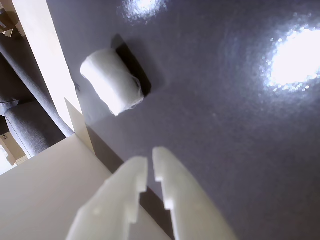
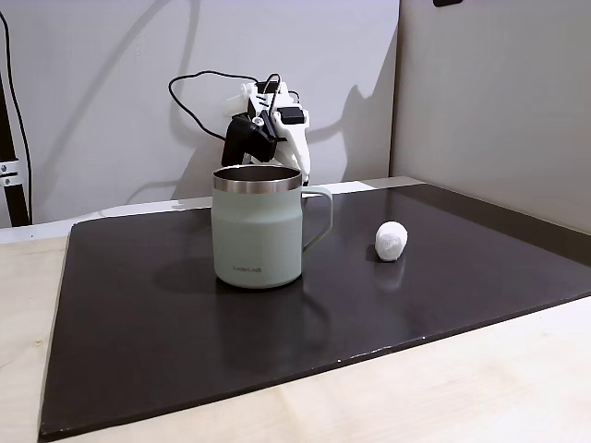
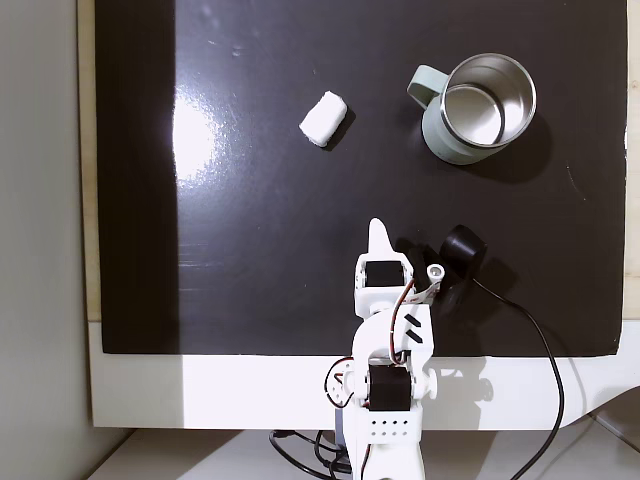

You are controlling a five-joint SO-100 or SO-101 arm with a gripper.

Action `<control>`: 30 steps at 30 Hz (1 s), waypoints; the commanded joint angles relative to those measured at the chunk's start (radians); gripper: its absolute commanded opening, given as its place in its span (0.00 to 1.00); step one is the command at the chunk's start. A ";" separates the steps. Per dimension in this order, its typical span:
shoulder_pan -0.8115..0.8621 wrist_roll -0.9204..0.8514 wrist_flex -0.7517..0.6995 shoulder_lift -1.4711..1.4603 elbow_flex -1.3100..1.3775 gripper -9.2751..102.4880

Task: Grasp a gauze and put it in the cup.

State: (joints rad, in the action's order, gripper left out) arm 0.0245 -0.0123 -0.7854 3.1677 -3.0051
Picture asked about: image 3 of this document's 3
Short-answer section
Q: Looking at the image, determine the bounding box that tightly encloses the black camera cable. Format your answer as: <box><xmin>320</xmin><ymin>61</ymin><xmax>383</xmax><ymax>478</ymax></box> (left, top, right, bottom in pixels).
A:
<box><xmin>469</xmin><ymin>277</ymin><xmax>565</xmax><ymax>480</ymax></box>

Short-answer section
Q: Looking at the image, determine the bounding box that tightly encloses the red white mounting tape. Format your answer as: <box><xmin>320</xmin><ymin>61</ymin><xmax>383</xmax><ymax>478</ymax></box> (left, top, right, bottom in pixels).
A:
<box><xmin>405</xmin><ymin>280</ymin><xmax>444</xmax><ymax>307</ymax></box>

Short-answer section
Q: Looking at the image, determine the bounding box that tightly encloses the pale green steel cup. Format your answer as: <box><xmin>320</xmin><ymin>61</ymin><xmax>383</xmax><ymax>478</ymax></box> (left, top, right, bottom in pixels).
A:
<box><xmin>405</xmin><ymin>52</ymin><xmax>538</xmax><ymax>167</ymax></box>

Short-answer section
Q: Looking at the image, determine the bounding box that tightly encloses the black table mat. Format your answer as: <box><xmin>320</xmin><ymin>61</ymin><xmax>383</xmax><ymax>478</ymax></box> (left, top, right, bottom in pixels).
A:
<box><xmin>94</xmin><ymin>0</ymin><xmax>629</xmax><ymax>359</ymax></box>

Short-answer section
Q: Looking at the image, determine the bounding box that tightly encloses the red black servo wire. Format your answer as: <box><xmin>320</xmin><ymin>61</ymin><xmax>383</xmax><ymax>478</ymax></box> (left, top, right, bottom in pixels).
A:
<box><xmin>323</xmin><ymin>358</ymin><xmax>352</xmax><ymax>409</ymax></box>
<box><xmin>389</xmin><ymin>279</ymin><xmax>418</xmax><ymax>364</ymax></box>

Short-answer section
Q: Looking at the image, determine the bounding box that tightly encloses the black power cable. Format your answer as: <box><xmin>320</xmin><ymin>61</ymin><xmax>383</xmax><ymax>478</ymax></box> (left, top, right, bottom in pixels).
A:
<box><xmin>268</xmin><ymin>428</ymin><xmax>352</xmax><ymax>477</ymax></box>

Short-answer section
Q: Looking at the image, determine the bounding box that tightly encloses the black oval camera box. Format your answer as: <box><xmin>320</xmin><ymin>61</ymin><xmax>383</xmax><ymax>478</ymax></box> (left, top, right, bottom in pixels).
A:
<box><xmin>433</xmin><ymin>224</ymin><xmax>489</xmax><ymax>316</ymax></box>

